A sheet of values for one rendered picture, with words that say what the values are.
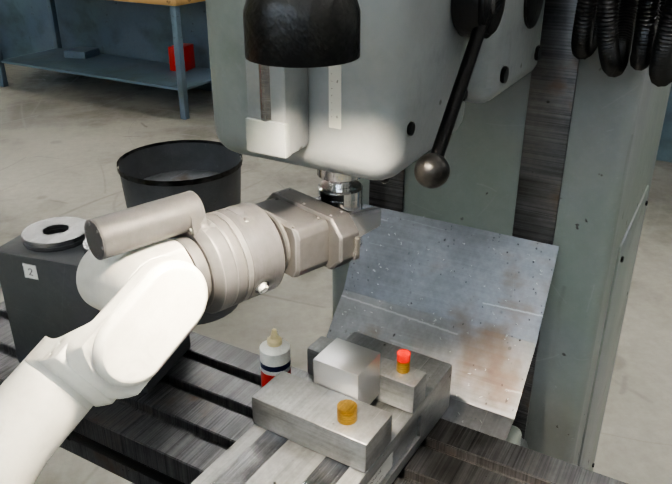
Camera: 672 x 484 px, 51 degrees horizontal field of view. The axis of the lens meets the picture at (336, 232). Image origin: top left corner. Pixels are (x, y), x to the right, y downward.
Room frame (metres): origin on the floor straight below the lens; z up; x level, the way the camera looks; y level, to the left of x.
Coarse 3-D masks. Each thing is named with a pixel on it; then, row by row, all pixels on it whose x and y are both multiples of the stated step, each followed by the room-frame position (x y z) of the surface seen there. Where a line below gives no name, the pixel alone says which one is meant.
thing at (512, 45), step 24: (528, 0) 0.78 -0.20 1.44; (504, 24) 0.73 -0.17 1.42; (528, 24) 0.79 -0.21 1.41; (480, 48) 0.72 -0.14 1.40; (504, 48) 0.73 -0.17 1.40; (528, 48) 0.82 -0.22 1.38; (480, 72) 0.72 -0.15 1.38; (504, 72) 0.73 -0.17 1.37; (528, 72) 0.84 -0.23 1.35; (480, 96) 0.72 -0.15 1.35
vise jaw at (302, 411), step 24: (288, 384) 0.67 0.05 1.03; (312, 384) 0.67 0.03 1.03; (264, 408) 0.63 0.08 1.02; (288, 408) 0.62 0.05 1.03; (312, 408) 0.62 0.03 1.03; (336, 408) 0.62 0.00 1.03; (360, 408) 0.62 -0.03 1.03; (288, 432) 0.62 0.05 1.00; (312, 432) 0.60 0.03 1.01; (336, 432) 0.59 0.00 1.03; (360, 432) 0.58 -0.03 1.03; (384, 432) 0.60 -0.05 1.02; (336, 456) 0.58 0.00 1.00; (360, 456) 0.57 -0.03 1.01
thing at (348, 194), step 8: (320, 184) 0.68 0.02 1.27; (328, 184) 0.68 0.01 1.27; (352, 184) 0.68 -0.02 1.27; (360, 184) 0.68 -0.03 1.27; (320, 192) 0.67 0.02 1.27; (328, 192) 0.66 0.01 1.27; (336, 192) 0.66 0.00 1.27; (344, 192) 0.66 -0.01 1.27; (352, 192) 0.66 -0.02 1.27; (360, 192) 0.67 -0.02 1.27; (328, 200) 0.66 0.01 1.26; (336, 200) 0.66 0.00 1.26; (344, 200) 0.66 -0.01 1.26; (352, 200) 0.66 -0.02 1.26
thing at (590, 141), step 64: (576, 0) 0.93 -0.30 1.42; (576, 64) 0.93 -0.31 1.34; (512, 128) 0.97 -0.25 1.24; (576, 128) 0.93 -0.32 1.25; (640, 128) 0.96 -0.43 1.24; (384, 192) 1.06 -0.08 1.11; (448, 192) 1.01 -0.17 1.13; (512, 192) 0.96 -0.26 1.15; (576, 192) 0.92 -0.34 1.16; (640, 192) 1.14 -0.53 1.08; (576, 256) 0.91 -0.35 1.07; (576, 320) 0.91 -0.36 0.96; (576, 384) 0.90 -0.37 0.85; (576, 448) 0.92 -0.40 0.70
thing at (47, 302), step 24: (24, 240) 0.86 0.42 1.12; (48, 240) 0.86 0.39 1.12; (72, 240) 0.86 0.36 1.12; (0, 264) 0.85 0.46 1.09; (24, 264) 0.84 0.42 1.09; (48, 264) 0.83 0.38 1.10; (72, 264) 0.82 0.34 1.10; (24, 288) 0.84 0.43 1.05; (48, 288) 0.83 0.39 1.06; (72, 288) 0.82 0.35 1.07; (24, 312) 0.85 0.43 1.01; (48, 312) 0.83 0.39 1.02; (72, 312) 0.82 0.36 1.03; (96, 312) 0.81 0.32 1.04; (24, 336) 0.85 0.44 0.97; (48, 336) 0.83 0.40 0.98; (168, 360) 0.84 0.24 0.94
